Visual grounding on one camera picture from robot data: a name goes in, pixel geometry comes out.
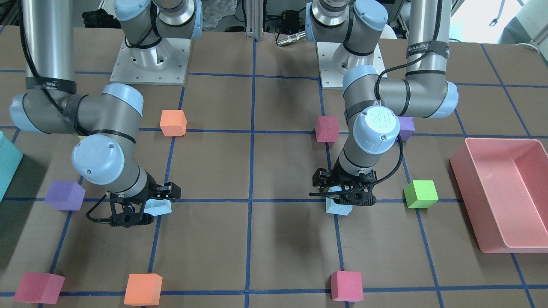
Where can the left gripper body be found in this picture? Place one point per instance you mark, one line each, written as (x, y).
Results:
(322, 177)

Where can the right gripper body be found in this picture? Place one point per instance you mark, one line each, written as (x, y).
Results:
(150, 186)

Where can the light blue block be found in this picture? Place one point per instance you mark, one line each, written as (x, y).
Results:
(338, 209)
(156, 207)

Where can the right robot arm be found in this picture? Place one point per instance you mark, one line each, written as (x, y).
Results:
(107, 124)

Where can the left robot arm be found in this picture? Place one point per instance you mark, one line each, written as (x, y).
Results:
(374, 101)

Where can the green block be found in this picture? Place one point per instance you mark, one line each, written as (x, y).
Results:
(420, 194)

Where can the purple block near teal tray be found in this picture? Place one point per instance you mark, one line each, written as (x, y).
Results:
(65, 195)

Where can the pink block near base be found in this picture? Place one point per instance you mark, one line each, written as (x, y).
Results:
(327, 129)

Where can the purple block near pink tray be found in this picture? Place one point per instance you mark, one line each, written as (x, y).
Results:
(407, 128)

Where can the orange block far side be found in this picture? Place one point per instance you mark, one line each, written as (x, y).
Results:
(143, 289)

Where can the pink block front middle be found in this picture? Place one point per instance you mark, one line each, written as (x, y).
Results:
(346, 286)

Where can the orange block near bases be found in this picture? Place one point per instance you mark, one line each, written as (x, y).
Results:
(173, 123)

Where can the pink block far corner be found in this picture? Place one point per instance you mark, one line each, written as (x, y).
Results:
(39, 288)

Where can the teal tray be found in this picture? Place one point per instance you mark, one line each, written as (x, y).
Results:
(10, 158)

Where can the pink tray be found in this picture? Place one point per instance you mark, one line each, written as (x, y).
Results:
(503, 183)

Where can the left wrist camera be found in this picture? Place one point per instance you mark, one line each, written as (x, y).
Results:
(322, 178)

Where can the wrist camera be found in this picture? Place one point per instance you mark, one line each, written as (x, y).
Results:
(169, 191)
(322, 178)

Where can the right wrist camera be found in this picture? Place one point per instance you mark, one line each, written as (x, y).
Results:
(169, 191)

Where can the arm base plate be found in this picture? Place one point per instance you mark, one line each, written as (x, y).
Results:
(163, 64)
(335, 61)

